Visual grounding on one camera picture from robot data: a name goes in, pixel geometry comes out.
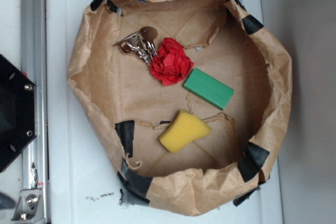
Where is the silver keys bunch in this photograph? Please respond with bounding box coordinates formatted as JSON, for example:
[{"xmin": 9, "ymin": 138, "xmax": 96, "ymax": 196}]
[{"xmin": 114, "ymin": 26, "xmax": 158, "ymax": 66}]

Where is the red crumpled paper ball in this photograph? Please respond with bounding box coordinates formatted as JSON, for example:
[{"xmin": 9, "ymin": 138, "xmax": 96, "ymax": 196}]
[{"xmin": 150, "ymin": 38, "xmax": 194, "ymax": 86}]

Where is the yellow sponge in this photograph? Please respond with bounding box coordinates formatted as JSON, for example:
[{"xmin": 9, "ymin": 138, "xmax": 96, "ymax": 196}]
[{"xmin": 159, "ymin": 110, "xmax": 212, "ymax": 153}]

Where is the brown paper bag tray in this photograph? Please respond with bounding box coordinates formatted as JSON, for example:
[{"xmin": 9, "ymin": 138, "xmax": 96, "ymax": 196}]
[{"xmin": 68, "ymin": 0, "xmax": 292, "ymax": 216}]

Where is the green wooden block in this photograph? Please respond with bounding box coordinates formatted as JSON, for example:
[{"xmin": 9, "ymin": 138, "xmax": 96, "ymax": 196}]
[{"xmin": 183, "ymin": 68, "xmax": 235, "ymax": 110}]

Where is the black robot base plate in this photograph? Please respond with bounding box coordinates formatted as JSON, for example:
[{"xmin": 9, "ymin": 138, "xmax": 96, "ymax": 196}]
[{"xmin": 1, "ymin": 56, "xmax": 36, "ymax": 172}]

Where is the aluminium rail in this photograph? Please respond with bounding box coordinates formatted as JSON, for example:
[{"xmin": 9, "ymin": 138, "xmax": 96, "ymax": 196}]
[{"xmin": 20, "ymin": 0, "xmax": 51, "ymax": 223}]

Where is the silver corner bracket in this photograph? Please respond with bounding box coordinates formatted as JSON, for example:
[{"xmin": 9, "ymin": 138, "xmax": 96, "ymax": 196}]
[{"xmin": 10, "ymin": 189, "xmax": 44, "ymax": 223}]

